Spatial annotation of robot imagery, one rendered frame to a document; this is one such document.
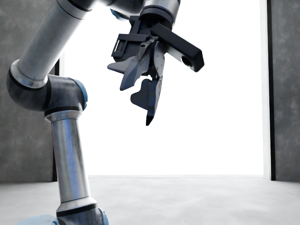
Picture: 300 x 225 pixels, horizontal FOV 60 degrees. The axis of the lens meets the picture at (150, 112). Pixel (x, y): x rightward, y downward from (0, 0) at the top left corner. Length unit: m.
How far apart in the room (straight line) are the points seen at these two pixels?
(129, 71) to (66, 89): 0.46
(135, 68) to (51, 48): 0.30
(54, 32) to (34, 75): 0.14
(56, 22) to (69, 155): 0.37
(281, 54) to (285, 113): 1.04
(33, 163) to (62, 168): 4.09
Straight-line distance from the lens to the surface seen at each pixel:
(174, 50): 0.47
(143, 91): 0.52
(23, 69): 0.73
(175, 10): 0.55
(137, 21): 0.54
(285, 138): 5.08
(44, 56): 0.68
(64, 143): 0.80
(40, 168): 4.85
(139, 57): 0.42
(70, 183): 0.79
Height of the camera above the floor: 0.92
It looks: 3 degrees up
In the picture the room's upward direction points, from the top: straight up
